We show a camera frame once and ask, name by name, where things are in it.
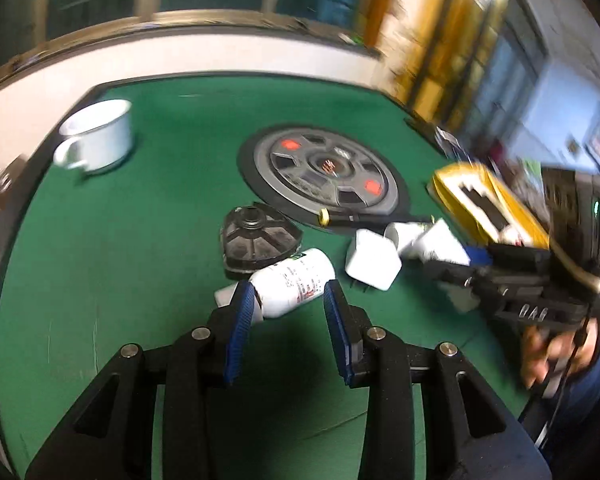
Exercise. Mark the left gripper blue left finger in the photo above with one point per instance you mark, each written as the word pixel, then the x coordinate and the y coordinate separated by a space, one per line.
pixel 240 312

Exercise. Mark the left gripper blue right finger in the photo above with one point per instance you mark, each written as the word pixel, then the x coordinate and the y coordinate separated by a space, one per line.
pixel 347 325

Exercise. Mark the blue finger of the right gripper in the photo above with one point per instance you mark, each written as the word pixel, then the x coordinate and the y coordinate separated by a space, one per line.
pixel 452 273
pixel 478 256

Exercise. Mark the white bottle green picture label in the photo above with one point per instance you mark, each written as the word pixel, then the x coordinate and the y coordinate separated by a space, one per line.
pixel 438 243

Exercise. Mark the large white bottle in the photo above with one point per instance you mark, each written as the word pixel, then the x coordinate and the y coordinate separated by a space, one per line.
pixel 290 283

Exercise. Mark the person right hand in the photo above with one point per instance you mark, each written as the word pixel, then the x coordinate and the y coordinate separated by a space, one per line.
pixel 537 353

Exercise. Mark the black ribbed plastic cap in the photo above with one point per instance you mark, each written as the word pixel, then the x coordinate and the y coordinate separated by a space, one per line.
pixel 255 236

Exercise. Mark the yellow cardboard box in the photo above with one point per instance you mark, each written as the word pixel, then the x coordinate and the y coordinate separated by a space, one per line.
pixel 488 210

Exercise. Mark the white square box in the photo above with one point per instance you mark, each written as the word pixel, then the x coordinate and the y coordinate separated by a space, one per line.
pixel 372 260

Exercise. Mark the black pen gold ends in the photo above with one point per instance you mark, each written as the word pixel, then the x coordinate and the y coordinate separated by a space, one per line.
pixel 347 219

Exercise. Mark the table corner tray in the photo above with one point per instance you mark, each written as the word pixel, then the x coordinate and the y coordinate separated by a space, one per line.
pixel 451 147

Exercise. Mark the white enamel mug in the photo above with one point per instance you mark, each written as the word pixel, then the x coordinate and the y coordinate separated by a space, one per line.
pixel 96 138

